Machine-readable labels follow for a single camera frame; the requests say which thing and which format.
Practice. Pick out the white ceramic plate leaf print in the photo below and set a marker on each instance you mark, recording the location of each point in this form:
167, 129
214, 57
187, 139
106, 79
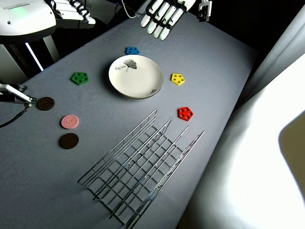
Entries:
135, 76

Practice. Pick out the black-rimmed white plate leaf print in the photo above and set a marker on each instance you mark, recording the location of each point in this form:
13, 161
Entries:
135, 98

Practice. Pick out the bright white light strip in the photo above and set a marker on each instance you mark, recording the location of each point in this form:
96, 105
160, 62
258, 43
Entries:
34, 57

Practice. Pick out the white cabinet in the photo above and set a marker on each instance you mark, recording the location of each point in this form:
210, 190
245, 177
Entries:
12, 64

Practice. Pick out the green pentagon block with holes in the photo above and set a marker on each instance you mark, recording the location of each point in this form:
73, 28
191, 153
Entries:
79, 78

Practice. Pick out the dark brown sandwich cookie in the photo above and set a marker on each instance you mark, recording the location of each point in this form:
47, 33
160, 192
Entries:
45, 103
69, 140

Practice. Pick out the pink sandwich cookie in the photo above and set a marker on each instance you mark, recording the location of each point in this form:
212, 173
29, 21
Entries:
69, 121

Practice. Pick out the blue pentagon block with holes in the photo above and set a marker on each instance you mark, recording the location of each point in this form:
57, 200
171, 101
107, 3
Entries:
133, 51

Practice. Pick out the grey table cloth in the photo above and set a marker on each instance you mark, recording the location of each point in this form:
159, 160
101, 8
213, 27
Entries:
71, 167

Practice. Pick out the yellow pentagon block with holes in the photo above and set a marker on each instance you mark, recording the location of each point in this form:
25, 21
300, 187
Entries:
177, 78

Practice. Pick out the red pentagon block with holes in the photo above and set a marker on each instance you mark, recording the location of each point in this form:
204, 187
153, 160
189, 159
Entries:
185, 113

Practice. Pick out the white backdrop sheet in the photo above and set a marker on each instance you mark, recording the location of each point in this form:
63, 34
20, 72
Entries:
238, 179

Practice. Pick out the tan rounded panel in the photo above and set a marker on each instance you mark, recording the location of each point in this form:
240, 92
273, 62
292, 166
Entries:
295, 155

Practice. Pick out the white stand post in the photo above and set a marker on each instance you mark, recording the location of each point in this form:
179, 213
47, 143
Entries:
51, 47

